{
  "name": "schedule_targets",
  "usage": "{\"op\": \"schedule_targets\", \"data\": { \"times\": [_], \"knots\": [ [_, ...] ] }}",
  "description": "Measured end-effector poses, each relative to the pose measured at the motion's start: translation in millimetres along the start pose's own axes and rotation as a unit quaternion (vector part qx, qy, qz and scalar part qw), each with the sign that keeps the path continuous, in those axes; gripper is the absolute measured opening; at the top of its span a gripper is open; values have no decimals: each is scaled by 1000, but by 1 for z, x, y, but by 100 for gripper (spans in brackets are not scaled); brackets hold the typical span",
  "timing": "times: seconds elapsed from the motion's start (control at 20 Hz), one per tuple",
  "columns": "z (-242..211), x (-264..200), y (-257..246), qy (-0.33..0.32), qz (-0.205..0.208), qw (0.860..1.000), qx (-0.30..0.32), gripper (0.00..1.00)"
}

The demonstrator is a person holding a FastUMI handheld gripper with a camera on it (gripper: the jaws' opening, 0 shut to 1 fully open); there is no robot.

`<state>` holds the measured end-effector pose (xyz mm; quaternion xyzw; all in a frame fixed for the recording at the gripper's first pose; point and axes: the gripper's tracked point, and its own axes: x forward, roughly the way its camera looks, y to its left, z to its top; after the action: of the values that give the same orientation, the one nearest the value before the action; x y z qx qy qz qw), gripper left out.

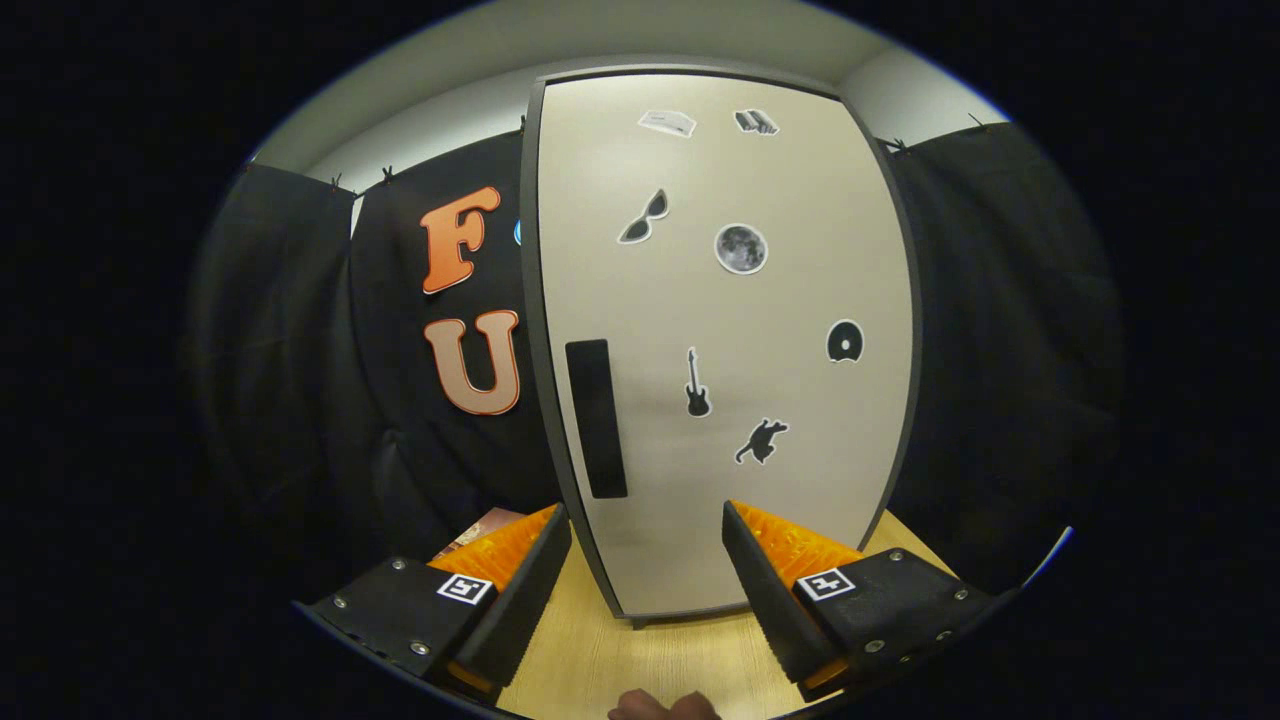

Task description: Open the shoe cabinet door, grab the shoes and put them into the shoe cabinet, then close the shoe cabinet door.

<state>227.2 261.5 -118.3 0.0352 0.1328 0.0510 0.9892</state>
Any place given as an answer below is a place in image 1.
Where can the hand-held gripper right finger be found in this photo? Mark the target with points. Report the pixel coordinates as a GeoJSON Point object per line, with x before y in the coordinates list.
{"type": "Point", "coordinates": [770, 595]}

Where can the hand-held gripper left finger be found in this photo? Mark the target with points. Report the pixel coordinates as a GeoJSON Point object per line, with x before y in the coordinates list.
{"type": "Point", "coordinates": [520, 600]}

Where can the dark grey shoe cabinet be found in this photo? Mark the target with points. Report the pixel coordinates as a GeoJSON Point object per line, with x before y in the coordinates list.
{"type": "Point", "coordinates": [532, 250]}

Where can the brown book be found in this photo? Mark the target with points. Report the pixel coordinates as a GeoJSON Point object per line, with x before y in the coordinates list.
{"type": "Point", "coordinates": [495, 520]}

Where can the black backdrop cloth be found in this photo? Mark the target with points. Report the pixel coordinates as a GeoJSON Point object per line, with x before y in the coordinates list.
{"type": "Point", "coordinates": [1000, 350]}

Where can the row of black cloth clips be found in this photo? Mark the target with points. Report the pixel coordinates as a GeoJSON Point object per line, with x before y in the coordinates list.
{"type": "Point", "coordinates": [898, 146]}

